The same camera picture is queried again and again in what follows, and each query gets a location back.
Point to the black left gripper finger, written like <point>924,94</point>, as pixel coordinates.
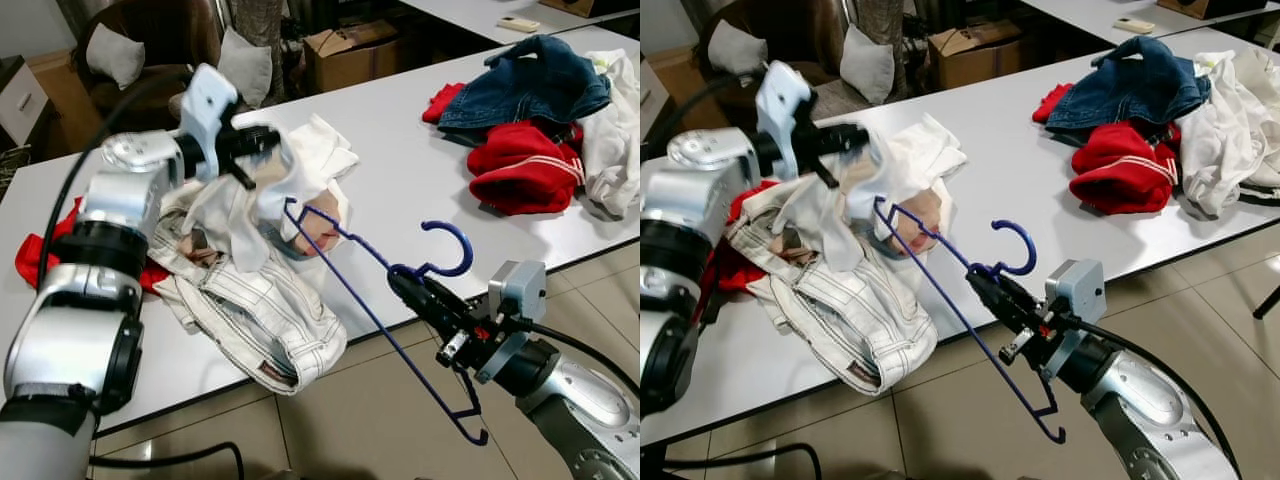
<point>850,138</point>
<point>266,140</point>

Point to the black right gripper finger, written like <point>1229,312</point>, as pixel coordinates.
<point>425,295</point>
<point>1002,322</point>
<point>428,322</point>
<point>1000,293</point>

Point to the white shirt with pink print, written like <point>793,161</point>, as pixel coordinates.
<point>925,150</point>
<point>310,150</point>

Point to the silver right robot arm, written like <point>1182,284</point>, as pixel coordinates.
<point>590,410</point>
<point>1150,410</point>

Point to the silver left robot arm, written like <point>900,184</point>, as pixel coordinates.
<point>715,160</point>
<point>70,340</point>

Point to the grey pillow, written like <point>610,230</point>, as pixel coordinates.
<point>115,55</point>
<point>735,48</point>
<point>868,65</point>
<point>248,65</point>

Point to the white table with black legs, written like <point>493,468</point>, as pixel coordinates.
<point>400,200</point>
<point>1010,190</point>

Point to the brown armchair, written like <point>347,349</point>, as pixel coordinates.
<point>170,40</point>
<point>790,35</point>

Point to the open cardboard box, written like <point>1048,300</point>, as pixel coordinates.
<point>975,58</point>
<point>350,60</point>

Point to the plain red garment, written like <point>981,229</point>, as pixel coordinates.
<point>722,272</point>
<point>35,260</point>

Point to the red garment with white stripes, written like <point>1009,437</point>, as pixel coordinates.
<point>520,165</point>
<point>1120,165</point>

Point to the white stitched jeans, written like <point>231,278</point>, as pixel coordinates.
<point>840,320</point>
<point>260,320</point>

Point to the white drawer unit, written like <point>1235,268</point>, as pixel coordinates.
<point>652,95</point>
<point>20,100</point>

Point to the small red garment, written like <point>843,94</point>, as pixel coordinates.
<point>1052,102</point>
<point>443,103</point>

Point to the crumpled white garment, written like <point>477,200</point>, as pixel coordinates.
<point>1220,140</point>
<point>610,140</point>

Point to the blue denim jacket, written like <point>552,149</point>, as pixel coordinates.
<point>1130,95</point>
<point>530,90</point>

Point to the flat brown box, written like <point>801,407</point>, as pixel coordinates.
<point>1205,8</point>
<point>585,7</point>

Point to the beige remote control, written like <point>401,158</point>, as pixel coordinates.
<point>519,24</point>
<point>1134,25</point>

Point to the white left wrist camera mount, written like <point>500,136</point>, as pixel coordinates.
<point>780,100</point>
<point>205,110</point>

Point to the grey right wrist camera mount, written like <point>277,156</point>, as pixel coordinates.
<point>1078,290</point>
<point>520,290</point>

